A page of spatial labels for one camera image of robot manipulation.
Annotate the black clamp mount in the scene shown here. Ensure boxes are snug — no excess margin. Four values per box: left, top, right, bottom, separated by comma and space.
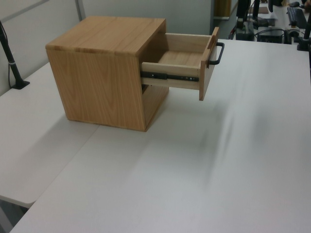
295, 0, 311, 51

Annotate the wooden cabinet box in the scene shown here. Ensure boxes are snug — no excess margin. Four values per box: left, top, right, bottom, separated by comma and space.
46, 16, 170, 133

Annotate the black electronics box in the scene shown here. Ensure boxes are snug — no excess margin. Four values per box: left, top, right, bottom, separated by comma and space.
257, 29, 285, 43

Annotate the black drawer handle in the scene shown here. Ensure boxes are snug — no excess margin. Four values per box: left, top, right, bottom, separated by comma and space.
209, 42, 225, 66

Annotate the black keyboard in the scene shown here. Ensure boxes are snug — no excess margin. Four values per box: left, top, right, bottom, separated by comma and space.
287, 6, 307, 26

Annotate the black metal drawer slide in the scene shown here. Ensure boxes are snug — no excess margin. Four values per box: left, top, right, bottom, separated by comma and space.
140, 71, 200, 82

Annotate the wooden drawer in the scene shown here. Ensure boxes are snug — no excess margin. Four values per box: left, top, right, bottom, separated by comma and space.
141, 27, 220, 101

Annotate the black camera stand pole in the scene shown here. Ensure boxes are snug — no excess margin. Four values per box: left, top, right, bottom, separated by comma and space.
0, 20, 31, 89

